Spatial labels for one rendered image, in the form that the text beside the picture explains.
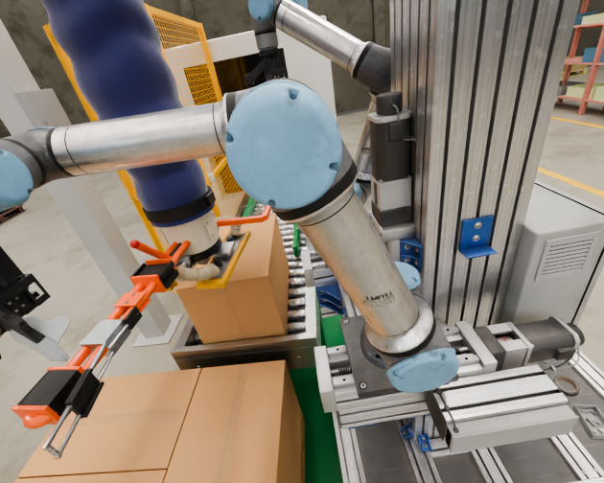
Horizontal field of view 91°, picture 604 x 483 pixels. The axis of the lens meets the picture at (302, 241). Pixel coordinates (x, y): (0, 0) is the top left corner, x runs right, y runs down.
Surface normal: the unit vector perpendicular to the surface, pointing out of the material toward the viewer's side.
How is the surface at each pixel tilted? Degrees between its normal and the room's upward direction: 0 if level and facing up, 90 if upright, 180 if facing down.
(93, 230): 90
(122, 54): 81
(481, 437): 90
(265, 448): 0
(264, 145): 83
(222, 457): 0
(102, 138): 65
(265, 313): 90
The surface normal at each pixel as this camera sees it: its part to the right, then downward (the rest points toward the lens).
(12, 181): 0.99, -0.16
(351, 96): 0.07, 0.51
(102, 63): 0.02, 0.29
